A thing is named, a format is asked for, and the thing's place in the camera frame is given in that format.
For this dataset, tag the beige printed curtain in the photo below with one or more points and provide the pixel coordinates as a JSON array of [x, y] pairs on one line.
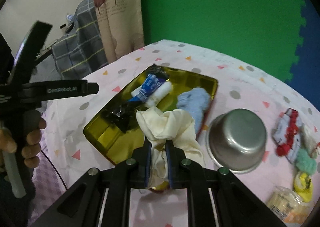
[[121, 27]]

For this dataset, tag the left hand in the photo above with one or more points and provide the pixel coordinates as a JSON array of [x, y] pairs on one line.
[[31, 150]]

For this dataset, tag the grey plaid blanket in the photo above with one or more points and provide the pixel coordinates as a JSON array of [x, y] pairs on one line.
[[80, 51]]

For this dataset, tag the white knit red-trimmed glove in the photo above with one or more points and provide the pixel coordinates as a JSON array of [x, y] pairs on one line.
[[309, 142]]

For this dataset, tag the stainless steel bowl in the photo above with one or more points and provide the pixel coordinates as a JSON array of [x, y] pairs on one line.
[[237, 140]]

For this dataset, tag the pink patterned tablecloth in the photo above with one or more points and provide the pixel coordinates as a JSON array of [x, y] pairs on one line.
[[240, 86]]

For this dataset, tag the teal fluffy pompom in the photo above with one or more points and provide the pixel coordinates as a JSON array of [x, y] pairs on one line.
[[305, 163]]

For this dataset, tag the red white fabric pouch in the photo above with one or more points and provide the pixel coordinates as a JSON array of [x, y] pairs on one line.
[[288, 135]]

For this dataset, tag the green foam wall mat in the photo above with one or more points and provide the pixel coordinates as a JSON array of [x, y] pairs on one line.
[[263, 33]]

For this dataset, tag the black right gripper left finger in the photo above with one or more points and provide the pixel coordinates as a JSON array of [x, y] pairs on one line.
[[141, 173]]

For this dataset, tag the blue black snack packet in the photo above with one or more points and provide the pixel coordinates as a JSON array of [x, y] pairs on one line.
[[147, 86]]

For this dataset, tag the cream white cloth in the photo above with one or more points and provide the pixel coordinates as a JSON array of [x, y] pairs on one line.
[[176, 125]]

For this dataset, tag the clear bag wooden sticks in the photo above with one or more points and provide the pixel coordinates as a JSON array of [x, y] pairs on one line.
[[288, 206]]

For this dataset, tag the blue foam wall mat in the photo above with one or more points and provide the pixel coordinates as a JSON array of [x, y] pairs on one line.
[[305, 73]]

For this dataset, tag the light blue small towel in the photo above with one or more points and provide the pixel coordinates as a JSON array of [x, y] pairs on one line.
[[195, 102]]

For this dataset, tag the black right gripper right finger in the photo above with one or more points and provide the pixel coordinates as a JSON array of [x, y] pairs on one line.
[[176, 177]]

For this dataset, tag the gold rectangular tin box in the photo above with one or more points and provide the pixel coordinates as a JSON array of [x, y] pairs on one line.
[[117, 146]]

